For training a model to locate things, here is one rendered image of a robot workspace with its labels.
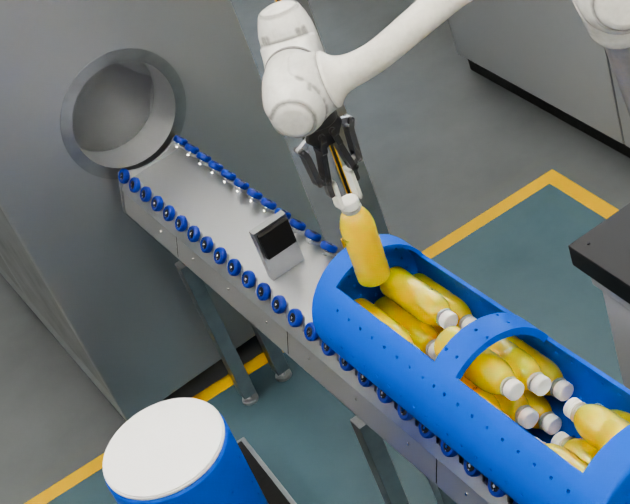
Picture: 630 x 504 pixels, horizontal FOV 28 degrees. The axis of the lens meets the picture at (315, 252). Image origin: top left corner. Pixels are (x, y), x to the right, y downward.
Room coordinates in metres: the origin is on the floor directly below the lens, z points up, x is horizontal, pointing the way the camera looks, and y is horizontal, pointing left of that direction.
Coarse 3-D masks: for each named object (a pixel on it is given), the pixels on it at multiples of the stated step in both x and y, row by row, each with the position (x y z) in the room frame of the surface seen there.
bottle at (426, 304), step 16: (400, 272) 2.08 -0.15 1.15; (384, 288) 2.08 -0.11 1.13; (400, 288) 2.04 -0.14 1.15; (416, 288) 2.01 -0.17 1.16; (432, 288) 2.01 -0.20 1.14; (400, 304) 2.02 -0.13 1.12; (416, 304) 1.98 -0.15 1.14; (432, 304) 1.95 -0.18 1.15; (448, 304) 1.96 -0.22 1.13; (432, 320) 1.94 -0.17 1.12
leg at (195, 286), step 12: (180, 264) 3.17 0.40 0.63; (180, 276) 3.18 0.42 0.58; (192, 276) 3.15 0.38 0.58; (192, 288) 3.15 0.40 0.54; (204, 288) 3.16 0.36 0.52; (192, 300) 3.18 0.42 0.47; (204, 300) 3.15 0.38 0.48; (204, 312) 3.15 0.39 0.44; (216, 312) 3.16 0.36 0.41; (204, 324) 3.18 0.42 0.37; (216, 324) 3.15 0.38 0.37; (216, 336) 3.15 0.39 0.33; (228, 336) 3.16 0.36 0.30; (216, 348) 3.18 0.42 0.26; (228, 348) 3.15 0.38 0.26; (228, 360) 3.15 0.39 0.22; (240, 360) 3.16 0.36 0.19; (228, 372) 3.18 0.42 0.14; (240, 372) 3.15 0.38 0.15; (240, 384) 3.15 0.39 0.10; (252, 384) 3.16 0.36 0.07; (252, 396) 3.17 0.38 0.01
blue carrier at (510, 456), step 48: (384, 240) 2.13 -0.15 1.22; (336, 288) 2.05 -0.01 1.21; (336, 336) 2.00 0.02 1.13; (384, 336) 1.87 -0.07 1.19; (480, 336) 1.72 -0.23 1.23; (528, 336) 1.82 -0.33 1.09; (384, 384) 1.84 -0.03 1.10; (432, 384) 1.70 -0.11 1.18; (576, 384) 1.69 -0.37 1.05; (432, 432) 1.72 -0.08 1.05; (480, 432) 1.56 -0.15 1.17; (528, 432) 1.48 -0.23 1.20; (576, 432) 1.64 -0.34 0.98; (624, 432) 1.38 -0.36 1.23; (528, 480) 1.43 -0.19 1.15; (576, 480) 1.35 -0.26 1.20; (624, 480) 1.30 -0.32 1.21
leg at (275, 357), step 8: (256, 328) 3.19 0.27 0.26; (256, 336) 3.23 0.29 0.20; (264, 336) 3.20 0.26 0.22; (264, 344) 3.19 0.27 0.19; (272, 344) 3.20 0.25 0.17; (264, 352) 3.23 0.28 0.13; (272, 352) 3.20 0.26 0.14; (280, 352) 3.21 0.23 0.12; (272, 360) 3.19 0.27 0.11; (280, 360) 3.20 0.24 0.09; (272, 368) 3.22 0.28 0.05; (280, 368) 3.20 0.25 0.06; (288, 368) 3.21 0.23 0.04; (280, 376) 3.21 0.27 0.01; (288, 376) 3.20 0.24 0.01
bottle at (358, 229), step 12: (360, 204) 2.03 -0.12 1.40; (348, 216) 2.02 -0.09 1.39; (360, 216) 2.01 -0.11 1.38; (348, 228) 2.01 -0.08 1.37; (360, 228) 2.00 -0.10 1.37; (372, 228) 2.00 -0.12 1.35; (348, 240) 2.01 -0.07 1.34; (360, 240) 1.99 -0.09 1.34; (372, 240) 2.00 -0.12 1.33; (348, 252) 2.02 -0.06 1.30; (360, 252) 2.00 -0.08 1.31; (372, 252) 2.00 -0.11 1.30; (384, 252) 2.02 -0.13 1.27; (360, 264) 2.00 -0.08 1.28; (372, 264) 2.00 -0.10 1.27; (384, 264) 2.01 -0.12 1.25; (360, 276) 2.01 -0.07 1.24; (372, 276) 2.00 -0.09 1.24; (384, 276) 2.00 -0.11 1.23
